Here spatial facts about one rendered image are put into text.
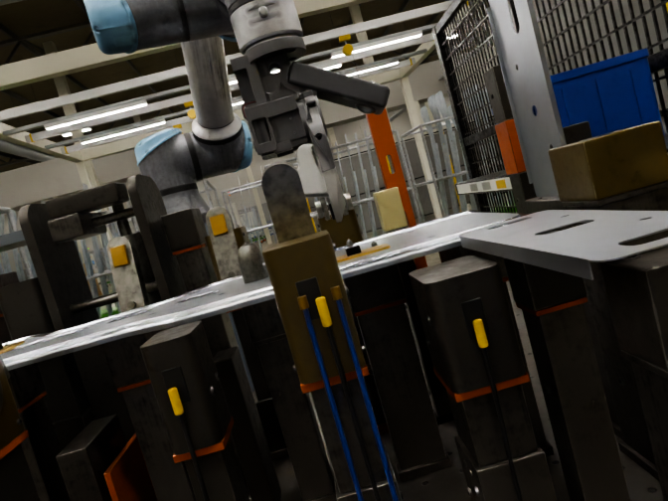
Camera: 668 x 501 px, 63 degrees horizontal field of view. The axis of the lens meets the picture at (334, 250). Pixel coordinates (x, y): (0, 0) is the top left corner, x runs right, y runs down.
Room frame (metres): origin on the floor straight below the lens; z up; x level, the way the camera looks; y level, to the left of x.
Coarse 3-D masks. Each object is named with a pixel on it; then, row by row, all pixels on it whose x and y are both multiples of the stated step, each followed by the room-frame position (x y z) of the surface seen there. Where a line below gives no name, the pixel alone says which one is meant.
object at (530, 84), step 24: (504, 0) 0.70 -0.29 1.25; (528, 0) 0.63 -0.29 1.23; (504, 24) 0.71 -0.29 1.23; (528, 24) 0.65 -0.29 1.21; (504, 48) 0.73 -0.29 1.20; (528, 48) 0.66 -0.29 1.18; (504, 72) 0.74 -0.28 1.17; (528, 72) 0.68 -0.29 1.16; (528, 96) 0.70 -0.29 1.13; (552, 96) 0.63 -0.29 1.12; (528, 120) 0.71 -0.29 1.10; (552, 120) 0.65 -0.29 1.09; (528, 144) 0.73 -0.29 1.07; (552, 144) 0.66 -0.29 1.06; (528, 168) 0.74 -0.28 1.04; (552, 168) 0.68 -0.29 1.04; (552, 192) 0.69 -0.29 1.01
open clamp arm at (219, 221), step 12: (216, 216) 0.84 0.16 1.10; (228, 216) 0.84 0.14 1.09; (216, 228) 0.83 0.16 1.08; (228, 228) 0.84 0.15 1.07; (216, 240) 0.84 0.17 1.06; (228, 240) 0.83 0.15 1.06; (216, 252) 0.83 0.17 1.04; (228, 252) 0.83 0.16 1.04; (228, 264) 0.83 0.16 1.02; (228, 276) 0.82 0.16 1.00
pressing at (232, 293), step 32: (448, 224) 0.71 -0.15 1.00; (480, 224) 0.61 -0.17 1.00; (384, 256) 0.59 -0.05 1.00; (416, 256) 0.58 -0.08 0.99; (224, 288) 0.69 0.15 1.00; (256, 288) 0.60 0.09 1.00; (96, 320) 0.71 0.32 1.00; (128, 320) 0.64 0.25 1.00; (160, 320) 0.58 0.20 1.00; (192, 320) 0.57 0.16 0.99; (32, 352) 0.61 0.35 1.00; (64, 352) 0.59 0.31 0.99
